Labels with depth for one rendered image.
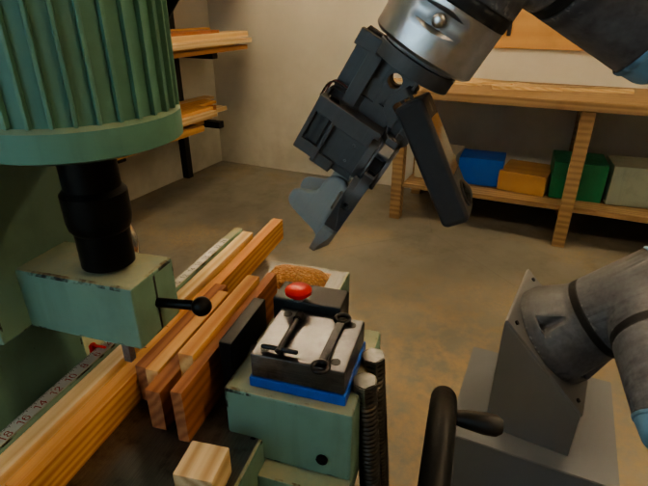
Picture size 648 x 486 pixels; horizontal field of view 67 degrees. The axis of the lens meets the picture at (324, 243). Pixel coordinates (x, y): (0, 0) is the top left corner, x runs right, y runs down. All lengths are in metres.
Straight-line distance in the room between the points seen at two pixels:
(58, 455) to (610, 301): 0.80
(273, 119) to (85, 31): 3.89
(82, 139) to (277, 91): 3.83
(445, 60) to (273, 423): 0.37
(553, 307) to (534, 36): 2.75
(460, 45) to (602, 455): 0.88
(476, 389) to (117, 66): 0.97
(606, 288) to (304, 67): 3.39
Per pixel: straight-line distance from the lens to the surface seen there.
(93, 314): 0.53
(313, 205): 0.47
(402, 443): 1.76
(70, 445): 0.55
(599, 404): 1.22
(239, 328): 0.54
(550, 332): 0.96
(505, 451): 1.05
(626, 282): 0.93
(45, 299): 0.57
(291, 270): 0.79
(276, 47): 4.16
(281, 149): 4.30
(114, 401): 0.58
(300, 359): 0.48
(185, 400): 0.52
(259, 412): 0.52
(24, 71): 0.41
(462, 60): 0.40
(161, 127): 0.43
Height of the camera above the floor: 1.31
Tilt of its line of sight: 26 degrees down
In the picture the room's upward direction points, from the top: straight up
